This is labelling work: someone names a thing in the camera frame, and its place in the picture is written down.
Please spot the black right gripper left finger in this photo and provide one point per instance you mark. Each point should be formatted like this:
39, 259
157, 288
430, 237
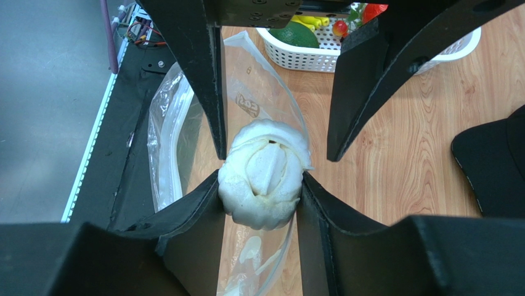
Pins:
176, 251

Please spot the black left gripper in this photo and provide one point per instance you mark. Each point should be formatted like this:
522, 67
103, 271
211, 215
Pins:
191, 29

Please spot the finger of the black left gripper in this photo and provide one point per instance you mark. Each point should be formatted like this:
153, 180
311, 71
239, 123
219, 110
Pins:
353, 103

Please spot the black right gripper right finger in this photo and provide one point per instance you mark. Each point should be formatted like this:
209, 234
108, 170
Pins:
343, 252

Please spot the clear polka dot zip bag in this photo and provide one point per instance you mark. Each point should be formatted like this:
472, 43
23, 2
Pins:
181, 153

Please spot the white perforated plastic basket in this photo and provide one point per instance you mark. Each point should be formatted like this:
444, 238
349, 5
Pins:
365, 53

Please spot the small cherry tomato cluster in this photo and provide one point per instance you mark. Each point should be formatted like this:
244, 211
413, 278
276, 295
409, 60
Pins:
340, 29

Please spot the red tomato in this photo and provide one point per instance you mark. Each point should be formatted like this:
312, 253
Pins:
371, 11

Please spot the yellow banana bunch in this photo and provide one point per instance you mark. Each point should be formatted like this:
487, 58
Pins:
312, 23

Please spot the green avocado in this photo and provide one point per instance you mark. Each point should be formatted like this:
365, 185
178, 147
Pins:
295, 34

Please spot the black baseball cap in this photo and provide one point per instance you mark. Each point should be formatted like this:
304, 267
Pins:
491, 156

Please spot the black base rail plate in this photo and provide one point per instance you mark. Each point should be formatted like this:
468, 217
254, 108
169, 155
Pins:
113, 193

